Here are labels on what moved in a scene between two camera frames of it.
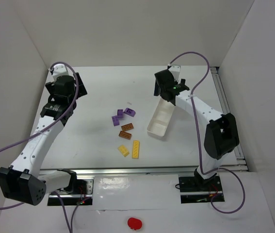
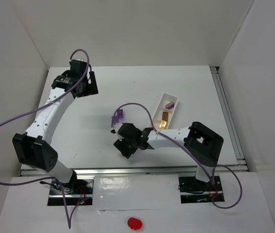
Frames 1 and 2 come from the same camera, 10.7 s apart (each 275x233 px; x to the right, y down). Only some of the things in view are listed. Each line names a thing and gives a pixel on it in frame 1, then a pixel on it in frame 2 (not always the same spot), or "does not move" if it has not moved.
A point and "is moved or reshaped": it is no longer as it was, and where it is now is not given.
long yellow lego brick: [136, 149] is moved or reshaped
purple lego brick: [115, 120] does not move
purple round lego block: [120, 113] does not move
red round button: [134, 224] does not move
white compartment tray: [159, 121] does not move
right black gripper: [158, 85] -> [123, 148]
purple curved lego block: [129, 111] -> [169, 105]
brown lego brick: [125, 135] is moved or reshaped
